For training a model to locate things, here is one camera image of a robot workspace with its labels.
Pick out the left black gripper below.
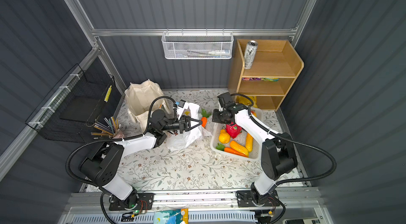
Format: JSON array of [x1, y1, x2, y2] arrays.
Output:
[[160, 115, 202, 135]]

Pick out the white plastic grocery bag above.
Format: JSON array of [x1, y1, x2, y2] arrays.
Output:
[[166, 102, 212, 151]]

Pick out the cream canvas tote bag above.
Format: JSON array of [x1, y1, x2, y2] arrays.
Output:
[[125, 79, 164, 132]]

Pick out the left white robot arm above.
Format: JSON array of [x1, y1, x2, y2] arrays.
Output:
[[65, 97, 202, 209]]

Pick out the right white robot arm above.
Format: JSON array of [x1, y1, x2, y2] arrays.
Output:
[[213, 92, 337, 206]]

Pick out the pink dragon fruit toy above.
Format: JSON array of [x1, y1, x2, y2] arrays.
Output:
[[226, 124, 242, 138]]

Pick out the small orange carrot toy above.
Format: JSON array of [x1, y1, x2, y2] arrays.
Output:
[[201, 108, 211, 128]]

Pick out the yellow bell pepper toy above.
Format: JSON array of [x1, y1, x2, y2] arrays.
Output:
[[218, 129, 231, 144]]

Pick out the yellow snack packet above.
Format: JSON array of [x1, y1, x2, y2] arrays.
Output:
[[236, 96, 258, 108]]

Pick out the white plastic fruit basket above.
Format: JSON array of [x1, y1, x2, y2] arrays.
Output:
[[210, 123, 262, 161]]

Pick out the yellow long pepper toy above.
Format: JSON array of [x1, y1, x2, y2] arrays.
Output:
[[245, 134, 253, 153]]

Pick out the yellow corn toy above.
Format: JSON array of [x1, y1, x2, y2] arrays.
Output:
[[230, 141, 249, 157]]

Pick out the floral table mat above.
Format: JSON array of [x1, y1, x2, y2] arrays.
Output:
[[85, 89, 305, 192]]

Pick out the wooden shelf unit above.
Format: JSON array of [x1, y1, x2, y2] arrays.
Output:
[[228, 39, 304, 111]]

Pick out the left silver drink can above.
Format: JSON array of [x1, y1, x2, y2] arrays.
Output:
[[244, 40, 258, 69]]

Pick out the cup of coloured pencils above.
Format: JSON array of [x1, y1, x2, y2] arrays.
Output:
[[91, 117, 124, 138]]

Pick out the teal printed booklet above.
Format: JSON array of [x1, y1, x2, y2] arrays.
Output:
[[153, 208, 189, 224]]

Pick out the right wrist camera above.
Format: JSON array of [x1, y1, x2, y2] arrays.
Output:
[[217, 92, 235, 109]]

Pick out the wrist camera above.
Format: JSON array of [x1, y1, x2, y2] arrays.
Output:
[[176, 99, 186, 119], [217, 92, 235, 109]]

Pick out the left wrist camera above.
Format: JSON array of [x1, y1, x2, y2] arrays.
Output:
[[176, 99, 186, 119]]

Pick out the white wire wall basket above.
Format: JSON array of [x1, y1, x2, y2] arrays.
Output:
[[161, 33, 234, 60]]

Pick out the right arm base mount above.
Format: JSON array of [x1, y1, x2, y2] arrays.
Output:
[[235, 190, 280, 208]]

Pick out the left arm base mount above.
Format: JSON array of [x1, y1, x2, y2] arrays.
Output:
[[109, 192, 155, 211]]

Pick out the black wire wall basket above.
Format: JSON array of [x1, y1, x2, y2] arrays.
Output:
[[25, 60, 122, 143]]

